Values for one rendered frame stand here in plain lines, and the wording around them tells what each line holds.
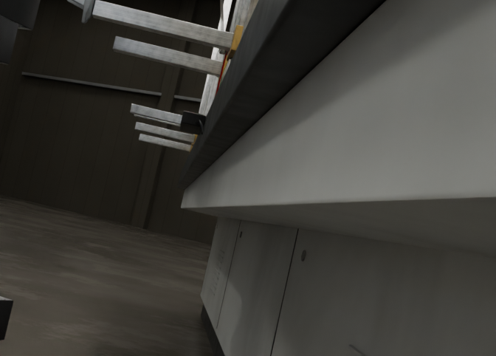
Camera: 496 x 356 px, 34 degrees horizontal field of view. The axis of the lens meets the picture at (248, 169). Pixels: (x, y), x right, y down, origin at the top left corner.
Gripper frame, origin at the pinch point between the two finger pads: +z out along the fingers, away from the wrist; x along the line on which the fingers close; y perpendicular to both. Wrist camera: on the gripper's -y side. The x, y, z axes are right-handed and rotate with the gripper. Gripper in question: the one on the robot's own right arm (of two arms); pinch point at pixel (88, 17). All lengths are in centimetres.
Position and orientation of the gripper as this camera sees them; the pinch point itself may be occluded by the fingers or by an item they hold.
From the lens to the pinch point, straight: 159.9
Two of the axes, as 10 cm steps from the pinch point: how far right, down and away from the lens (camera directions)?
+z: -2.2, 9.7, -0.7
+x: 1.0, -0.5, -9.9
